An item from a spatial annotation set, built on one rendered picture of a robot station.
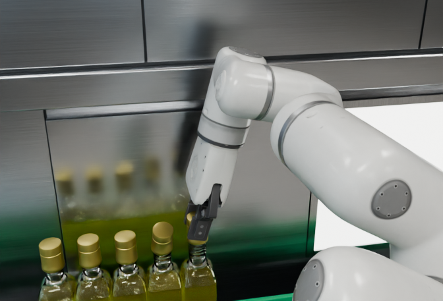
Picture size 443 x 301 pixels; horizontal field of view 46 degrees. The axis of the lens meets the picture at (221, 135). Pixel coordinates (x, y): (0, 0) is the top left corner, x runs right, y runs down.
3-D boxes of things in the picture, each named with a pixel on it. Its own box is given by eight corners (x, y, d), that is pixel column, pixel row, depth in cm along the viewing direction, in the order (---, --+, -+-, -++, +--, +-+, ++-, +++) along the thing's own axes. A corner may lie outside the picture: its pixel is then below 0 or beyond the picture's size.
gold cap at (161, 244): (171, 237, 86) (173, 220, 83) (173, 255, 83) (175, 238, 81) (149, 238, 85) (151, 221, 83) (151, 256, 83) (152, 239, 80)
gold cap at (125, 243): (138, 250, 86) (136, 228, 84) (138, 263, 83) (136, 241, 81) (116, 252, 85) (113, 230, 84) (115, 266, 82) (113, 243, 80)
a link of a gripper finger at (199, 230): (196, 200, 80) (186, 236, 82) (199, 211, 77) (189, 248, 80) (215, 203, 81) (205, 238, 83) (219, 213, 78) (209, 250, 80)
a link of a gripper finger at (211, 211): (213, 162, 78) (202, 180, 82) (215, 207, 74) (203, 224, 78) (221, 163, 78) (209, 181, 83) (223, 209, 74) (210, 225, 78)
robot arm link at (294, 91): (271, 174, 53) (211, 108, 72) (373, 185, 58) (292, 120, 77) (295, 97, 51) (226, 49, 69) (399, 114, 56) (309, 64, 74)
